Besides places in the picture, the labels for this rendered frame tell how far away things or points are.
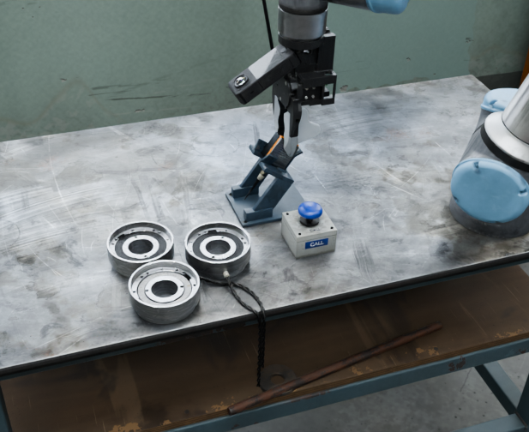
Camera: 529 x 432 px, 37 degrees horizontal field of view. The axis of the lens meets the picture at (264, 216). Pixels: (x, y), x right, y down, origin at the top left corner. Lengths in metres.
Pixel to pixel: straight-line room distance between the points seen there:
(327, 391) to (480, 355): 0.32
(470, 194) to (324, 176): 0.37
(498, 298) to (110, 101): 1.72
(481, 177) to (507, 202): 0.06
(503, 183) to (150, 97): 1.95
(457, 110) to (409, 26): 1.48
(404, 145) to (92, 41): 1.48
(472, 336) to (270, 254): 0.47
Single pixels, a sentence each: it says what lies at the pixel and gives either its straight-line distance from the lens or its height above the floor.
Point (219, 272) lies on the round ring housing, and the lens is 1.21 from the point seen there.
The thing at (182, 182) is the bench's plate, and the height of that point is 0.80.
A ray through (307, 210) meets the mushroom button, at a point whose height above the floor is 0.87.
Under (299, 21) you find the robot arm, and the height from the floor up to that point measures 1.15.
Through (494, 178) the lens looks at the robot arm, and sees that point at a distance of 1.17.
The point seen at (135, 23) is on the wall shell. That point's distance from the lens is 2.80.
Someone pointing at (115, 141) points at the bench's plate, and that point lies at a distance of 1.58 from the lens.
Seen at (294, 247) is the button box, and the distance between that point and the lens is 1.27.
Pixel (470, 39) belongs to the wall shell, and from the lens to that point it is 3.39.
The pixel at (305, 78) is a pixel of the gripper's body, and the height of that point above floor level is 1.06.
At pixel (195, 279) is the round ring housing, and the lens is 1.19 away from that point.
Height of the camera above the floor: 1.62
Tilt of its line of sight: 37 degrees down
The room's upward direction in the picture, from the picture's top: 2 degrees clockwise
